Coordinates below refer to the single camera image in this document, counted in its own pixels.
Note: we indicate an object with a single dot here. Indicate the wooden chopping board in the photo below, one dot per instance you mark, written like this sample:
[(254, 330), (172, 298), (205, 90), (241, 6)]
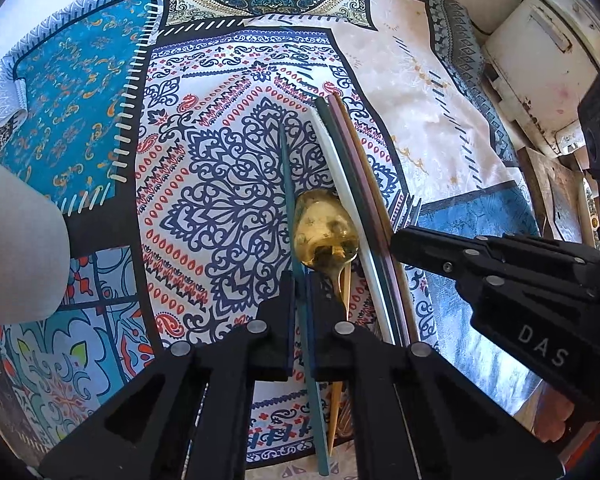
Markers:
[(563, 208)]

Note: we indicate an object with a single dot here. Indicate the gold metal spoon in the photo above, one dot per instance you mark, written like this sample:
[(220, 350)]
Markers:
[(325, 240)]

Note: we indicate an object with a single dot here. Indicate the white chopstick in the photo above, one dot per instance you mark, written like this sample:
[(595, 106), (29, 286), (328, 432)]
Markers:
[(345, 195)]

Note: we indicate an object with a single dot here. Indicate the white ceramic utensil cup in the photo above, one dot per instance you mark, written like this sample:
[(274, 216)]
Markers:
[(34, 253)]

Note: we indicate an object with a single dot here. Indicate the dark green chopstick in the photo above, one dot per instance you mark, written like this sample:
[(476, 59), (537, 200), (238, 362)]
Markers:
[(360, 194)]

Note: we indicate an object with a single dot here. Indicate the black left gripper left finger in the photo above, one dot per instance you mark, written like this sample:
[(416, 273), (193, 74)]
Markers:
[(187, 414)]

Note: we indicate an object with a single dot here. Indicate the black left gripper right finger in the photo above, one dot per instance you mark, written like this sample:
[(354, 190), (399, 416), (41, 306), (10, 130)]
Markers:
[(415, 416)]

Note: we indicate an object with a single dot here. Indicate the patterned patchwork table cloth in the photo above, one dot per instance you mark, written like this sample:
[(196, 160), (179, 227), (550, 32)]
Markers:
[(164, 131)]

